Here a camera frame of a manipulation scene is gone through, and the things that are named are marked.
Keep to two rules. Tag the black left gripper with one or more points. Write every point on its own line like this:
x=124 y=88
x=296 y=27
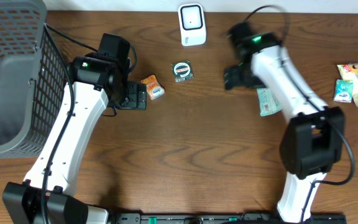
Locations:
x=133 y=102

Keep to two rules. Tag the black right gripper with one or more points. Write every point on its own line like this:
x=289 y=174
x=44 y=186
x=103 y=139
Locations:
x=230 y=79

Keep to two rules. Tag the orange snack pack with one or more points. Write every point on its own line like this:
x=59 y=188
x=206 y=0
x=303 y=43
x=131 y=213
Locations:
x=154 y=89

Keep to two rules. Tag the light green pack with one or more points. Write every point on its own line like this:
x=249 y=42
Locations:
x=267 y=101

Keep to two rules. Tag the small teal tissue pack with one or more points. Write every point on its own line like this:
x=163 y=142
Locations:
x=343 y=91

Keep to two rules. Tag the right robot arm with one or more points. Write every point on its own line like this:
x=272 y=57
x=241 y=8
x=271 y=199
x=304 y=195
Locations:
x=311 y=144

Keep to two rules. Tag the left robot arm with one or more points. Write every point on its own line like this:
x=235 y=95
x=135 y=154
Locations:
x=96 y=81

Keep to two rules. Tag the white barcode scanner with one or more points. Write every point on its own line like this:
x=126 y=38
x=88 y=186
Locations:
x=192 y=24

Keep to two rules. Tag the dark grey plastic basket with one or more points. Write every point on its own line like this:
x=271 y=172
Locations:
x=32 y=79

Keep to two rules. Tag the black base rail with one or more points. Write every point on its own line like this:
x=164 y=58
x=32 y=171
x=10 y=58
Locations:
x=136 y=218

